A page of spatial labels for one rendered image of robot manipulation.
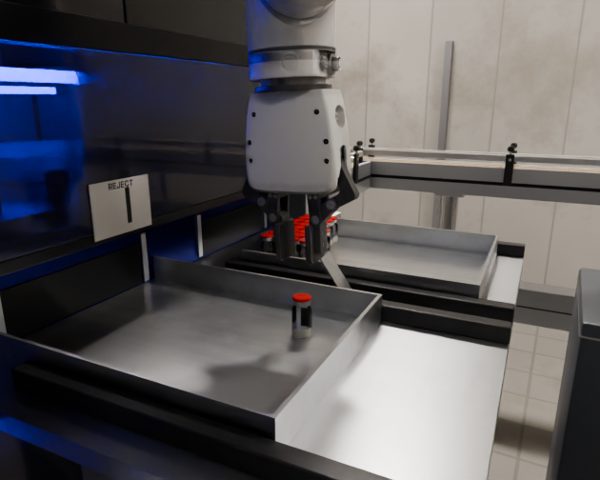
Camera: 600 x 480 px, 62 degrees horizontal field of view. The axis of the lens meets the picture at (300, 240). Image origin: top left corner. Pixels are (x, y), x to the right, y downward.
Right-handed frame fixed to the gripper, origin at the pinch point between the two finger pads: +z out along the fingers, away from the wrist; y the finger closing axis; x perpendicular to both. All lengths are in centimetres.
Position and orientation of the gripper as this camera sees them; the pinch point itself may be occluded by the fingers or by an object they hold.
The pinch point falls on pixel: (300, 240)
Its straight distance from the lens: 52.2
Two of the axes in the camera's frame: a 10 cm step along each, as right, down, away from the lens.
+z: 0.4, 9.7, 2.5
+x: -4.4, 2.4, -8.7
